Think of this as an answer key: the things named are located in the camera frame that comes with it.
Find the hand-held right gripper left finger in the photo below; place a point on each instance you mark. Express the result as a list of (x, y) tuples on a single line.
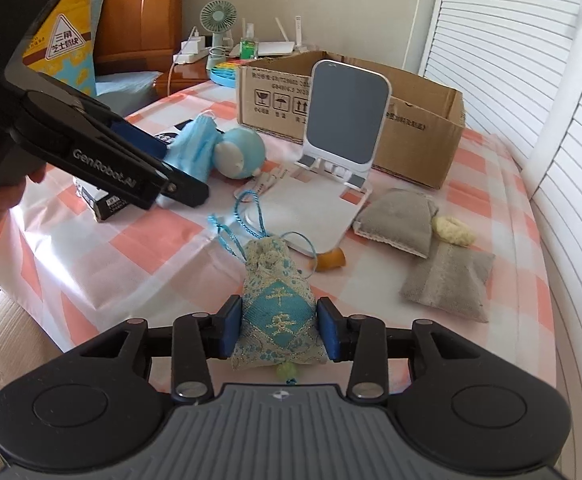
[(231, 327)]

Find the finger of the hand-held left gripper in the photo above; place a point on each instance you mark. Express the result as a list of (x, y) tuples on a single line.
[(136, 136), (186, 191)]

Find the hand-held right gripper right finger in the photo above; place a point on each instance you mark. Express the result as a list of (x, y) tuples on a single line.
[(327, 330)]

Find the blue face mask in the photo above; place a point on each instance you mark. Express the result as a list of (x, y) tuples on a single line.
[(196, 150)]

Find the blue embroidered sachet pouch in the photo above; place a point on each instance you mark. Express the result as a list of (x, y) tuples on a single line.
[(278, 305)]

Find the round blue plush toy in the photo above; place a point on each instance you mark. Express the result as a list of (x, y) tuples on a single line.
[(241, 152)]

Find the plain grey cloth pouch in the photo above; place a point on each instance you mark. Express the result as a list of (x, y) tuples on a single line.
[(446, 285)]

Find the grey pouch with white trim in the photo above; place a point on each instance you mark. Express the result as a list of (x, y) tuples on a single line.
[(396, 220)]

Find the cream knitted scrunchie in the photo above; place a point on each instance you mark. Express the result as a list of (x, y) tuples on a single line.
[(453, 231)]

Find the brown cardboard box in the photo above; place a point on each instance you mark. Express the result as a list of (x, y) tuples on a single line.
[(421, 135)]

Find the black flat packet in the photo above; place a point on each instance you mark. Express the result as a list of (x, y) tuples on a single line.
[(173, 136)]

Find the light blue bed cloth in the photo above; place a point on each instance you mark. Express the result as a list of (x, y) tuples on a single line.
[(126, 87)]

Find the yellow blue snack bag pillow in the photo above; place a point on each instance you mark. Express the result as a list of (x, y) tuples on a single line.
[(68, 50)]

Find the small orange stopper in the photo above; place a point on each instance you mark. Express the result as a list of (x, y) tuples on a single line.
[(332, 260)]

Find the small black box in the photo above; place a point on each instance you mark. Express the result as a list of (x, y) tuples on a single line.
[(108, 205)]

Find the wooden nightstand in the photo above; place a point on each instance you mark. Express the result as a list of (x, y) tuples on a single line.
[(186, 77)]

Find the orange white checkered tablecloth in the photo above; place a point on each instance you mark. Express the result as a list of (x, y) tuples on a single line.
[(171, 270)]

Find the white paper tags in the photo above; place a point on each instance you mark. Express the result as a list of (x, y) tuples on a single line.
[(268, 180)]

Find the white power strip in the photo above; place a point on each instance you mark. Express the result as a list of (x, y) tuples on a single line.
[(191, 52)]

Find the colourful bubble pop toy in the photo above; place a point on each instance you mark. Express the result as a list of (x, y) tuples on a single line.
[(226, 76)]

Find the wooden headboard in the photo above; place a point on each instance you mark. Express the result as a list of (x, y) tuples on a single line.
[(136, 10)]

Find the small green desk fan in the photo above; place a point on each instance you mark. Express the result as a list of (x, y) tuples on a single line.
[(218, 17)]

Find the green hand sanitizer bottle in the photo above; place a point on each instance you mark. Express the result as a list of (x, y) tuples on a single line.
[(249, 46)]

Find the white router with antennas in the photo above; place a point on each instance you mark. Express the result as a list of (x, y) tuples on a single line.
[(276, 49)]

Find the white folding phone stand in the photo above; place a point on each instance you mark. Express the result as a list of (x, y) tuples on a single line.
[(346, 110)]

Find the beige fabric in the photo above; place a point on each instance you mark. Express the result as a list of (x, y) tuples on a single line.
[(6, 330)]

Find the white louvered wardrobe door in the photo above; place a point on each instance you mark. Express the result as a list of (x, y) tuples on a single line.
[(581, 210), (496, 35)]

